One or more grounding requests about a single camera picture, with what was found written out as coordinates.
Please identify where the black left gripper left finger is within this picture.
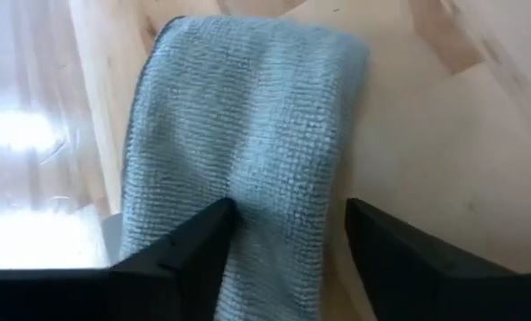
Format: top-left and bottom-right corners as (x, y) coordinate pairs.
(0, 197), (238, 321)

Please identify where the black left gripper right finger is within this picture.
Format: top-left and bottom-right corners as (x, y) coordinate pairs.
(344, 197), (531, 321)

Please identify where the grey microfiber towel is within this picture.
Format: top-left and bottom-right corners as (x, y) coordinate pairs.
(118, 15), (372, 321)

